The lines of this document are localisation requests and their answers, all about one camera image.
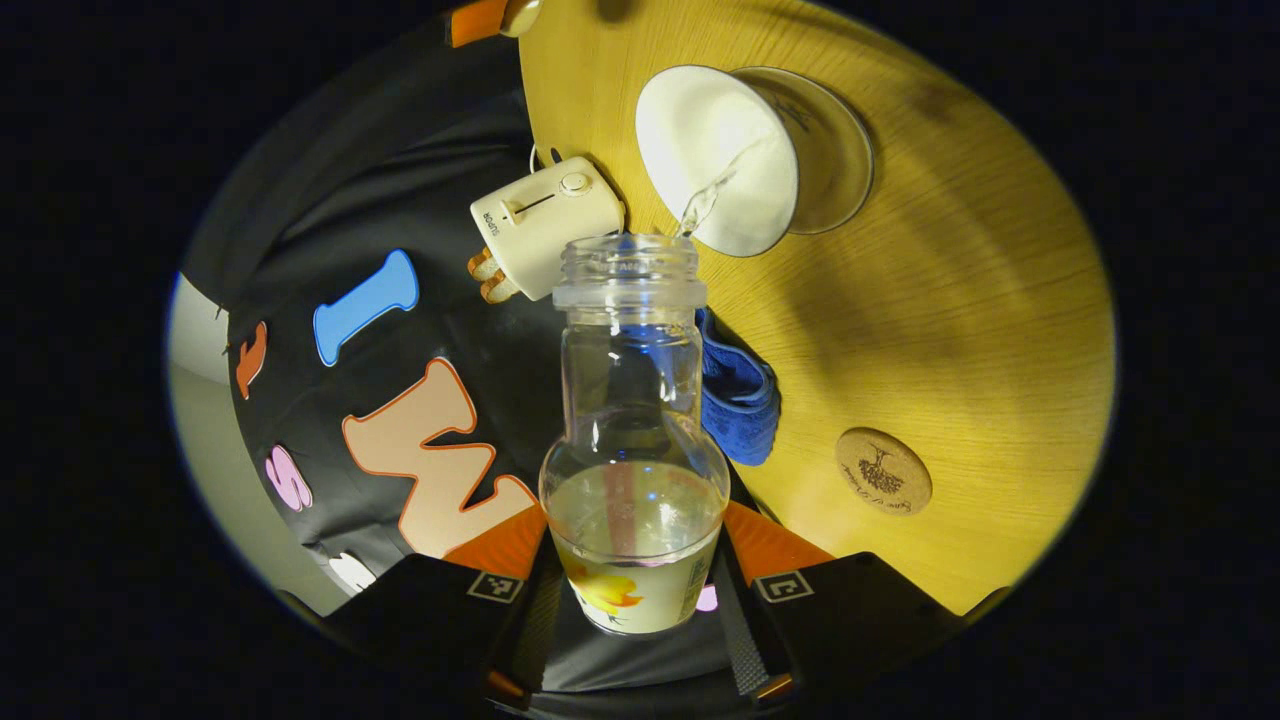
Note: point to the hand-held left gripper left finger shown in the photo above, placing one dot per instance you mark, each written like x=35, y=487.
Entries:
x=540, y=630

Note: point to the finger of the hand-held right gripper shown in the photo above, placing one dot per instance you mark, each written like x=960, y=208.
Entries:
x=478, y=22

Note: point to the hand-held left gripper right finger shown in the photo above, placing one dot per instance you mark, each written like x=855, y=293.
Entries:
x=735, y=640

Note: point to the clear glass water bottle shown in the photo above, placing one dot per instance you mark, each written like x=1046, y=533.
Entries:
x=635, y=500

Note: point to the round cork coaster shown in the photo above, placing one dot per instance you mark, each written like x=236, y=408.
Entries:
x=884, y=471

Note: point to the cream ceramic teacup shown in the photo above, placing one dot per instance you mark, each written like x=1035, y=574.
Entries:
x=710, y=150

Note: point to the black backdrop cloth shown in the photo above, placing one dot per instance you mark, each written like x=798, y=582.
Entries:
x=400, y=150

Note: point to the white toaster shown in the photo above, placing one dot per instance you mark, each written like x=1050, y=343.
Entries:
x=545, y=225

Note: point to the blue towel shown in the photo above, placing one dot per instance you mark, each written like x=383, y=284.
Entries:
x=740, y=400

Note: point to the toast bread slice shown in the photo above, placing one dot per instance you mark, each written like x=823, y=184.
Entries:
x=498, y=289
x=482, y=265

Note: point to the cream ceramic saucer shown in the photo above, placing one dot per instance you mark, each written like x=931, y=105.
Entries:
x=840, y=160

